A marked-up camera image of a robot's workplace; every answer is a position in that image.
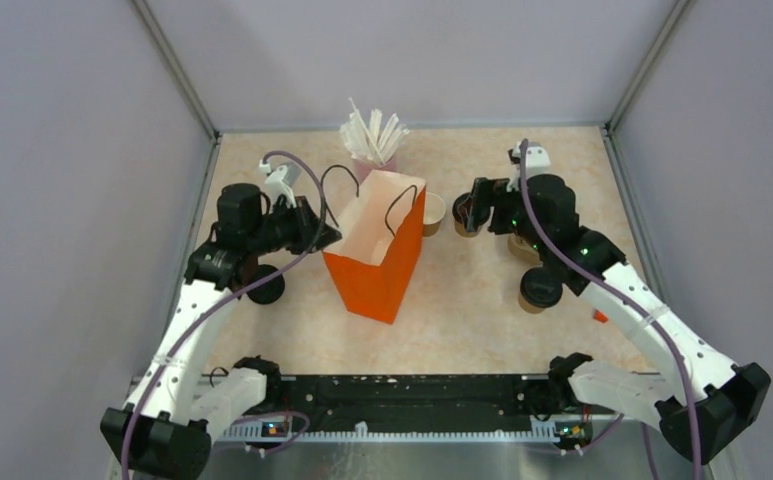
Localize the stack of brown paper cups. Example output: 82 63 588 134
423 192 446 237

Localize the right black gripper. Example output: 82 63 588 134
459 176 549 253

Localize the black plastic cup lid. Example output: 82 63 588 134
519 267 563 309

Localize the small orange block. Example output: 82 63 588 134
593 310 610 324

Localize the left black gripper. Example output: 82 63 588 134
248 194 343 256

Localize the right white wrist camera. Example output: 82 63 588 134
506 141 551 192

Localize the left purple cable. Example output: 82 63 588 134
119 150 331 480

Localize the black plastic lid stack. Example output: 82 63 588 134
247 264 286 305

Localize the orange paper bag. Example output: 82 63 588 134
323 170 427 324

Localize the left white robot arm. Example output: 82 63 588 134
100 183 342 479

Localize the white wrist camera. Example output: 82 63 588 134
258 160 301 208
506 141 551 192

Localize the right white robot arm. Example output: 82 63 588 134
452 174 772 465

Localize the bundle of white wrapped straws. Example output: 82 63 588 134
339 98 410 167

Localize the pink cylindrical straw holder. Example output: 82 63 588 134
352 155 398 183

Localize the brown paper coffee cup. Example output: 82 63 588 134
517 295 545 314

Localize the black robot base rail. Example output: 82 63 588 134
220 370 616 439

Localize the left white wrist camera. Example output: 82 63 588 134
258 160 301 208

